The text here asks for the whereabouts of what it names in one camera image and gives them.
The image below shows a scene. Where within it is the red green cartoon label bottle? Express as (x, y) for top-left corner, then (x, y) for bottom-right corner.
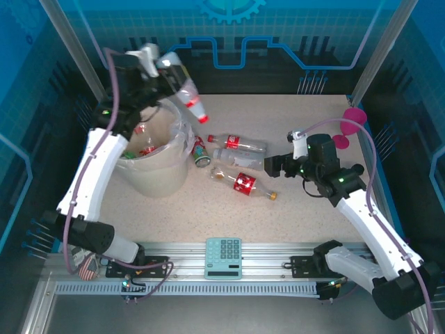
(192, 134), (212, 168)

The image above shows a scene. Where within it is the clear bottle white label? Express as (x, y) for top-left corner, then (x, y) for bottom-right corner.
(211, 148), (267, 171)

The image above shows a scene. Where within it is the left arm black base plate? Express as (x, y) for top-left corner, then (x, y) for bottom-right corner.
(105, 255), (170, 279)

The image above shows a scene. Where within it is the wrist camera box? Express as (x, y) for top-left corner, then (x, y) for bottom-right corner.
(286, 129), (309, 161)
(124, 43), (161, 79)

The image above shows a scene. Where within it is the black controller box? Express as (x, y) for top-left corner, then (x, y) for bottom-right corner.
(120, 276), (147, 303)
(318, 278), (348, 303)

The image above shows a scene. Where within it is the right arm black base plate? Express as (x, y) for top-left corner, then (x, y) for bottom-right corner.
(289, 255), (319, 279)

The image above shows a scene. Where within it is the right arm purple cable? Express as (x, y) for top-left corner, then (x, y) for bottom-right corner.
(300, 118), (435, 334)

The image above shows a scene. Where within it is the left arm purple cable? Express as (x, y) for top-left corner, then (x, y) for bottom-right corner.
(65, 47), (175, 300)

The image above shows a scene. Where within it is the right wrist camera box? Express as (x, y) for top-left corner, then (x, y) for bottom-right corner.
(286, 129), (309, 161)

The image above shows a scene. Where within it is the white ribbed plastic bin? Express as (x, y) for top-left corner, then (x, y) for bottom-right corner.
(116, 97), (195, 199)

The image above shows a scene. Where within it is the small red-label cola bottle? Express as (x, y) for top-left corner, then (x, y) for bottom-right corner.
(156, 51), (211, 125)

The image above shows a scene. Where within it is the light blue calculator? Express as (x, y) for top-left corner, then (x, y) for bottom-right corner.
(203, 237), (243, 281)

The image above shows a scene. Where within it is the flag print pouch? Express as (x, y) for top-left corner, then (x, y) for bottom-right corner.
(71, 245), (100, 282)

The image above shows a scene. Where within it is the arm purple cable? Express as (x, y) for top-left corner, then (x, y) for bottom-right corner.
(300, 118), (435, 334)
(65, 47), (175, 300)

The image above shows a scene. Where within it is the clear plastic bin liner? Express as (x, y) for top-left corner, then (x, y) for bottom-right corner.
(118, 97), (196, 164)

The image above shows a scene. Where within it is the aluminium frame post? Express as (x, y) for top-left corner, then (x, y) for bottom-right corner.
(348, 0), (418, 107)
(38, 0), (112, 105)

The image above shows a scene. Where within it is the pink plastic goblet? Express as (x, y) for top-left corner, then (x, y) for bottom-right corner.
(332, 106), (368, 150)

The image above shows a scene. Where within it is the cola bottle orange cap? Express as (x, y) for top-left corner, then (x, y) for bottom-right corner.
(208, 166), (278, 202)

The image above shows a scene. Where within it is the white slotted cable duct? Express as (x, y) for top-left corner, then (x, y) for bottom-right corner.
(55, 282), (323, 296)

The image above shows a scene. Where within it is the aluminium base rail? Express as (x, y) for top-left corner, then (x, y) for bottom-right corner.
(44, 241), (376, 285)

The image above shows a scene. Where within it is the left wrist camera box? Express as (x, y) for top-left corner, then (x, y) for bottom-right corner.
(124, 43), (161, 79)

